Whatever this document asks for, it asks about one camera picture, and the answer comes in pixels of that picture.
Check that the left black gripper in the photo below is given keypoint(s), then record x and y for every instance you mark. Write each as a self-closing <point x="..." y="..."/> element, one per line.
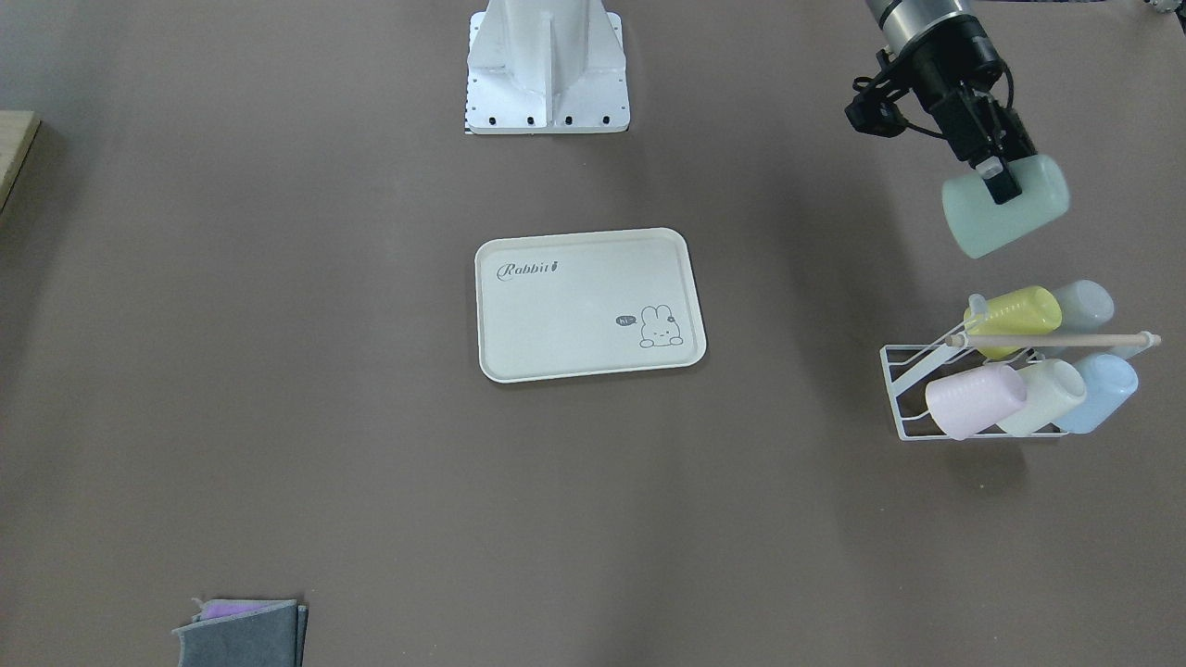
<point x="950" y="81"/>

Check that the green plastic cup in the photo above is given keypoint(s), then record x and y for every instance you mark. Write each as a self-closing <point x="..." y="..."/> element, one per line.
<point x="980" y="226"/>

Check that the cream rabbit print tray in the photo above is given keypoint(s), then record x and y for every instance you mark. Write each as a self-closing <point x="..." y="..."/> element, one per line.
<point x="583" y="304"/>

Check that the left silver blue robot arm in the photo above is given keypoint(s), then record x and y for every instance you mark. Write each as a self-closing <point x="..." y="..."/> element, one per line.
<point x="1002" y="90"/>

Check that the yellow plastic cup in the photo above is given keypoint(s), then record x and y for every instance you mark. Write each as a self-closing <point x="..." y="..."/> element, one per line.
<point x="1030" y="311"/>

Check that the grey plastic cup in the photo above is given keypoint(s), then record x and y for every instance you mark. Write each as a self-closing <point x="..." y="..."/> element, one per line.
<point x="1086" y="307"/>

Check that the pale cream plastic cup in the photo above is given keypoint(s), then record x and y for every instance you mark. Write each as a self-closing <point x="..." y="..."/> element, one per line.
<point x="1054" y="388"/>

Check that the pink plastic cup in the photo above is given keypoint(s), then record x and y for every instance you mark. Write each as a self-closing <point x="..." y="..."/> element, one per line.
<point x="968" y="402"/>

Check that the light blue plastic cup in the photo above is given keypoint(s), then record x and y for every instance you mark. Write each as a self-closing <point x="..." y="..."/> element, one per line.
<point x="1109" y="382"/>

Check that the grey folded cloth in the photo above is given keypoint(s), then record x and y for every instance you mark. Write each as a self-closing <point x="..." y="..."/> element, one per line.
<point x="274" y="636"/>

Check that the purple folded cloth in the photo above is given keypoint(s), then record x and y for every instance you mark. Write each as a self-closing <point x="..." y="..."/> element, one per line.
<point x="221" y="608"/>

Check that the wooden cutting board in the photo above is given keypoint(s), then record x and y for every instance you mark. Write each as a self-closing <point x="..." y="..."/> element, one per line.
<point x="18" y="130"/>

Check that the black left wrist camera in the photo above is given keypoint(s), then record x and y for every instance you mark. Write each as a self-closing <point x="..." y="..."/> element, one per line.
<point x="874" y="109"/>

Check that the white wire cup rack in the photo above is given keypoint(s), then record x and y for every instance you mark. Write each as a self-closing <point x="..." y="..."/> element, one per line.
<point x="907" y="369"/>

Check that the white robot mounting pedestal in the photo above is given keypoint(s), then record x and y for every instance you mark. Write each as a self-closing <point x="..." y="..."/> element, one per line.
<point x="546" y="67"/>

